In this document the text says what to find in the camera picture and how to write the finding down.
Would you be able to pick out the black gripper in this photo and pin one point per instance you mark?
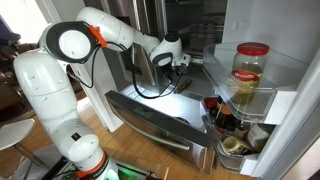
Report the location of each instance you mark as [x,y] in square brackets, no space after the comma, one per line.
[173,71]

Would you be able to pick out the stainless steel fridge drawer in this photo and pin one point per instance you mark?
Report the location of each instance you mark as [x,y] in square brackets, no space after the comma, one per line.
[160,130]

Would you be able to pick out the robot base platform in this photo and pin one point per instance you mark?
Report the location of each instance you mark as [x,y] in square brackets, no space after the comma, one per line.
[130,173]

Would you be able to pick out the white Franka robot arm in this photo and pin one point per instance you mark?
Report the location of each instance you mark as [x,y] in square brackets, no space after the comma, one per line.
[43,86]

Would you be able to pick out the grey drawer control sticker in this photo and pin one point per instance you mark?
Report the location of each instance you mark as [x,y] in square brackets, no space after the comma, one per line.
[143,112]

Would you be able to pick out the fridge main body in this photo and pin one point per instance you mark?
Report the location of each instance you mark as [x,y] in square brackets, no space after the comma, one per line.
[203,30]

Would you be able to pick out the open white fridge door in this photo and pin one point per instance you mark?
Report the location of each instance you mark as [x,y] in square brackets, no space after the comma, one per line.
[276,20]

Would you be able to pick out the red cap bottle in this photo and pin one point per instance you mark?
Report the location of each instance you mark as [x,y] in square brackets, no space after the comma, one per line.
[210,105]

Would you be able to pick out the orange cap dark bottle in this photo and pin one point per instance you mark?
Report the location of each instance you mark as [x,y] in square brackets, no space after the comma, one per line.
[224,118]

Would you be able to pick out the glass jar red lid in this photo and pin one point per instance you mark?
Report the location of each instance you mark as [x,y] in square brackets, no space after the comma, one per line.
[248,76]

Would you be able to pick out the small dark bottle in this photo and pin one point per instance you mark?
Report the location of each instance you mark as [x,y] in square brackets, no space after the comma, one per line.
[240,130]

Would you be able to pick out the white container in door bin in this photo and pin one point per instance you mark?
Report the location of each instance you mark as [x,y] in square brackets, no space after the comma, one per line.
[235,146]

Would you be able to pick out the clear door bin with bottles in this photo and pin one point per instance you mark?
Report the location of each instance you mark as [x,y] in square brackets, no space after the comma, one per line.
[230,160]

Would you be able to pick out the white food carton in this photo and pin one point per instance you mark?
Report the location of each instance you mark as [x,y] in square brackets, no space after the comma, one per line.
[258,136]

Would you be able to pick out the white stool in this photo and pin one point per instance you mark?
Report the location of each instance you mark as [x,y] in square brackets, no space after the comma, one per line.
[15,131]

